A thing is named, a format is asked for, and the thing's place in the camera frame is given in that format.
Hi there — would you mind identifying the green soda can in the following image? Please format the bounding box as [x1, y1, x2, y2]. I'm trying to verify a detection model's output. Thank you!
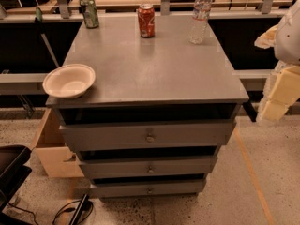
[80, 0, 99, 28]

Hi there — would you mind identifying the white paper bowl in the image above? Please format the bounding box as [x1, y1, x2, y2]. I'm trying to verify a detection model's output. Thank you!
[42, 64, 96, 98]

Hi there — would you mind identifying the clear plastic water bottle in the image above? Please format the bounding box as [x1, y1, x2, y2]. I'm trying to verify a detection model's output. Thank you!
[189, 0, 213, 44]

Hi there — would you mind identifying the grey drawer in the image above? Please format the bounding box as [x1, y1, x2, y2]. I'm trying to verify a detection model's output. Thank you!
[60, 120, 235, 151]
[79, 157, 218, 179]
[89, 179, 206, 198]

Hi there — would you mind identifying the bottom grey drawer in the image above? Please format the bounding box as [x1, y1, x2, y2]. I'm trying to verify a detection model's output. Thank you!
[89, 179, 206, 198]

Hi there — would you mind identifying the light wooden box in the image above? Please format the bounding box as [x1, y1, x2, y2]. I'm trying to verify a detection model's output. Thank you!
[31, 109, 83, 178]

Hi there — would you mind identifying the red coke can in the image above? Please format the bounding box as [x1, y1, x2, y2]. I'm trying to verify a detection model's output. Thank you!
[138, 4, 155, 38]

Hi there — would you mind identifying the grey drawer cabinet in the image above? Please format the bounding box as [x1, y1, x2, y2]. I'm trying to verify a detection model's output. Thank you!
[47, 14, 248, 186]

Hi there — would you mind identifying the black bin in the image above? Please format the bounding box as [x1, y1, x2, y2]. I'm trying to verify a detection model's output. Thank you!
[0, 145, 31, 225]

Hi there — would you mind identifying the middle grey drawer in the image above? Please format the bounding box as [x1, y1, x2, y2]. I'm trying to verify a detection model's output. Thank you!
[79, 157, 218, 179]

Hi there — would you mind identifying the black floor cable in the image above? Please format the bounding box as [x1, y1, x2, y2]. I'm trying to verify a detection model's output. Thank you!
[6, 198, 95, 225]

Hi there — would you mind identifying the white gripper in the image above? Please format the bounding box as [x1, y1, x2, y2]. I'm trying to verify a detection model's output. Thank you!
[254, 24, 300, 121]

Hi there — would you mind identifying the top grey drawer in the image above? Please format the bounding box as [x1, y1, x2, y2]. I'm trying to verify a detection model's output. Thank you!
[60, 120, 235, 151]

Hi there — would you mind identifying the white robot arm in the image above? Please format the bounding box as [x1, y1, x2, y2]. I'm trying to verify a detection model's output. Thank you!
[254, 0, 300, 121]

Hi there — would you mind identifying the black flat floor device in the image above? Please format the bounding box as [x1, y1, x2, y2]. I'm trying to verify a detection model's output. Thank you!
[68, 194, 90, 225]

